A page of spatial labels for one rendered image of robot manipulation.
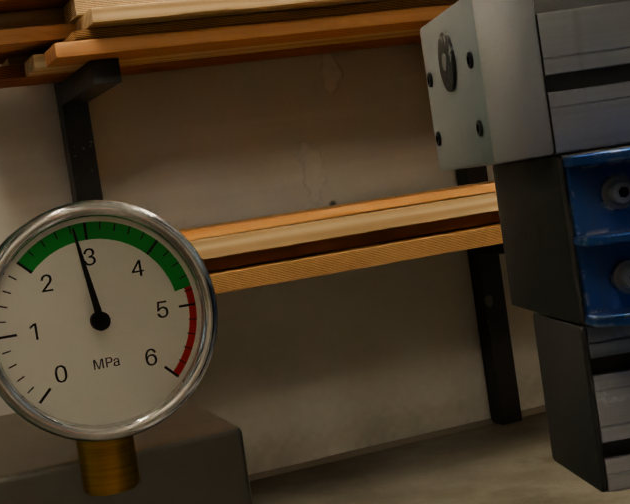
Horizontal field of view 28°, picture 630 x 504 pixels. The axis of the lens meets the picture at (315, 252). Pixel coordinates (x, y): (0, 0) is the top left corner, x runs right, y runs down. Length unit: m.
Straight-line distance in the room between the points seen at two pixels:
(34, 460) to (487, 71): 0.36
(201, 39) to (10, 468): 2.21
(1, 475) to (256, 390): 2.74
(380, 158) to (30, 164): 0.88
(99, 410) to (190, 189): 2.71
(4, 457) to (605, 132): 0.39
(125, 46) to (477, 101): 1.88
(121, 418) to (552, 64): 0.39
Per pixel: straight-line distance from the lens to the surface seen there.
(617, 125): 0.67
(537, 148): 0.66
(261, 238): 2.57
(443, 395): 3.30
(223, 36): 2.57
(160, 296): 0.33
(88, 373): 0.33
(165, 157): 3.02
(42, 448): 0.39
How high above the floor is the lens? 0.69
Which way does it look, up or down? 3 degrees down
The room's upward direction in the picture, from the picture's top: 8 degrees counter-clockwise
